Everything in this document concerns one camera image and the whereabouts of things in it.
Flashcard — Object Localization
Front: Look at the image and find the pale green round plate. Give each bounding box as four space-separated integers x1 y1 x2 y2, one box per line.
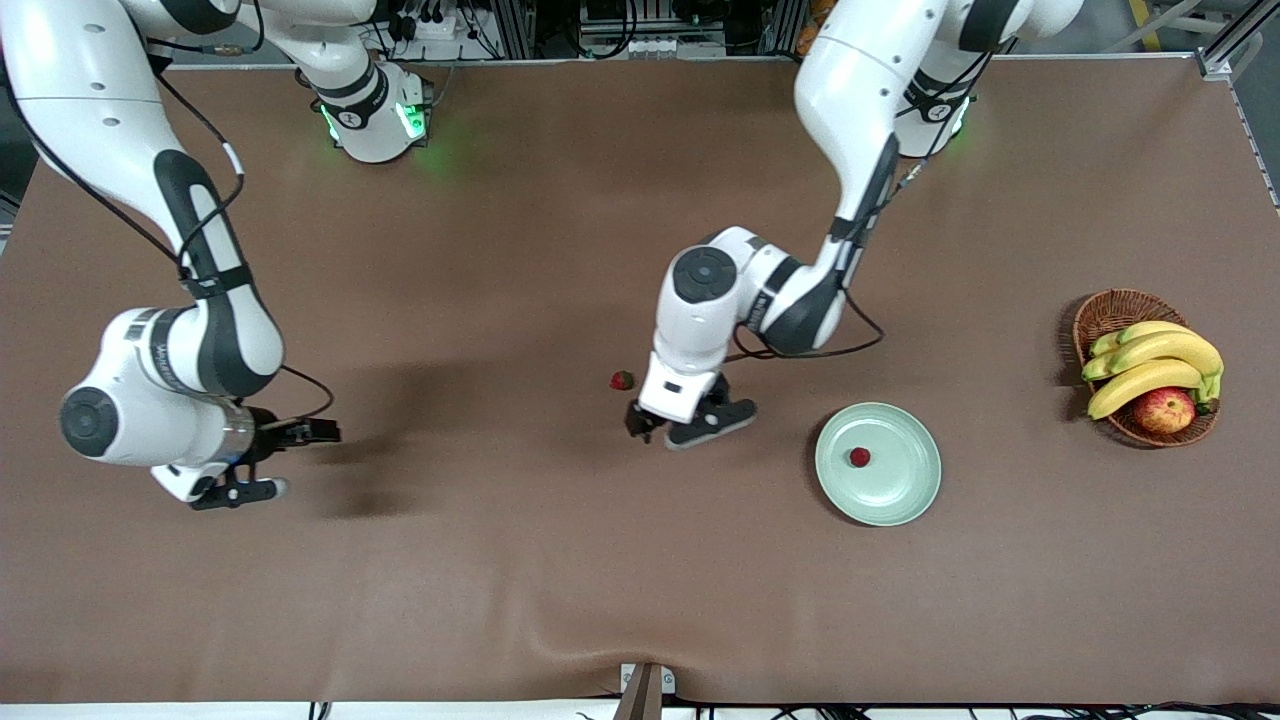
814 402 943 528

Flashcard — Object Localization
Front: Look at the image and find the brown table cover cloth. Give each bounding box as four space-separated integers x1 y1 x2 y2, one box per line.
0 55 1280 706

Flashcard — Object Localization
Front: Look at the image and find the white power strip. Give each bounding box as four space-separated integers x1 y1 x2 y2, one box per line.
628 36 728 58

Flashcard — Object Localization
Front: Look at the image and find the brown wicker basket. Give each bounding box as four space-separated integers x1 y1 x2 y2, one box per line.
1072 289 1222 449

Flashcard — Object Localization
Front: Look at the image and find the yellow banana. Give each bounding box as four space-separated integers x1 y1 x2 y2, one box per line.
1081 331 1225 382
1086 359 1207 421
1088 320 1196 359

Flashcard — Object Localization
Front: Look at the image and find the red yellow apple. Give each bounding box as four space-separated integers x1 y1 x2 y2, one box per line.
1133 387 1198 436

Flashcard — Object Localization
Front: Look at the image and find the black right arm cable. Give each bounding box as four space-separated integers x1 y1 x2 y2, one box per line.
0 0 336 423

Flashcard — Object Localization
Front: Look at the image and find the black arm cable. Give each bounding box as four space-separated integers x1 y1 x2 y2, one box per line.
733 50 1001 361
0 0 336 423

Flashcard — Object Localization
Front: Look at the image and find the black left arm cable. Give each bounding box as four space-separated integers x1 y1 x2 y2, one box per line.
733 50 1001 361

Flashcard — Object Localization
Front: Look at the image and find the metal clamp with post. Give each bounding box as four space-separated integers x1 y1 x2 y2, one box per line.
612 662 677 720

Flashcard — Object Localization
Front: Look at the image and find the aluminium frame profile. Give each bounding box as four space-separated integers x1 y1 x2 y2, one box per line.
1195 0 1280 81

